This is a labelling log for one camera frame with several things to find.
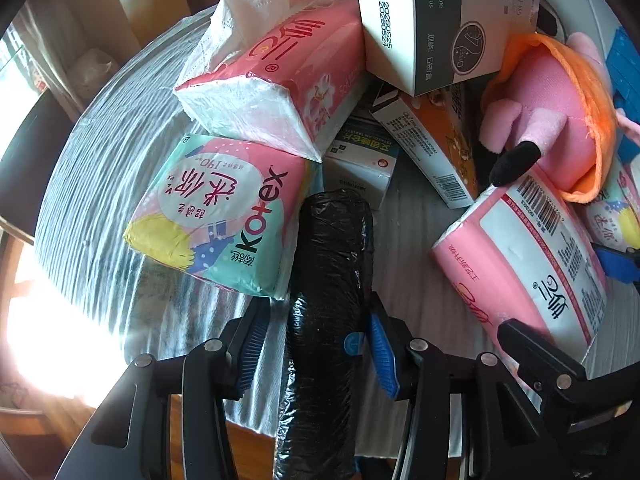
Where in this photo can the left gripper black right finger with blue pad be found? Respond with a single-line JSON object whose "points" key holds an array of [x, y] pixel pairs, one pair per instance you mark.
{"points": [[503, 436]]}

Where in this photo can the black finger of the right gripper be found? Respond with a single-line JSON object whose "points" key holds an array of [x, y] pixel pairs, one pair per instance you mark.
{"points": [[622, 266], [559, 374]]}

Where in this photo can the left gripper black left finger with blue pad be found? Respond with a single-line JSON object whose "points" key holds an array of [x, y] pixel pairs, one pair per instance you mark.
{"points": [[127, 437]]}

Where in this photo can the black plastic bag roll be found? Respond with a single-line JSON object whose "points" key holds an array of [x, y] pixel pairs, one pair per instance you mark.
{"points": [[330, 281]]}

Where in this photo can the small Kotex pad pack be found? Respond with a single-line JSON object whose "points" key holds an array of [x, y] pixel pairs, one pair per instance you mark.
{"points": [[612, 218]]}

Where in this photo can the pink tissue pack with barcode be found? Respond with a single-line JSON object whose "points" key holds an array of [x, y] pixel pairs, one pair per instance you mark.
{"points": [[520, 252]]}

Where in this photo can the pig plush orange dress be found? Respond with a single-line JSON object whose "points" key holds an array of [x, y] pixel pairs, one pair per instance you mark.
{"points": [[551, 106]]}

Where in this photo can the blue plastic crate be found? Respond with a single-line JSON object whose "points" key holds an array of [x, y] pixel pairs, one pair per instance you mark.
{"points": [[623, 66]]}

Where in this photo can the Kotex teal pad pack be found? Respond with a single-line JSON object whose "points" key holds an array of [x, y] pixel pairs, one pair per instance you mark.
{"points": [[224, 211]]}

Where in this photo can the orange white medicine box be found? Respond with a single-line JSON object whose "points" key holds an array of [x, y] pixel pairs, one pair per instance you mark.
{"points": [[431, 130]]}

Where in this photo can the teal white medicine box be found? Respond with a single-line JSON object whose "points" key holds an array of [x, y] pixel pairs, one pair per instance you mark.
{"points": [[362, 157]]}

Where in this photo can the white grey mask box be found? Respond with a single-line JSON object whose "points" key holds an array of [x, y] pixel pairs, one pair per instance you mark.
{"points": [[419, 46]]}

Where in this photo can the pink open tissue pack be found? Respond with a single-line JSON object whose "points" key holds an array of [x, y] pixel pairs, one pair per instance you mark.
{"points": [[283, 73]]}

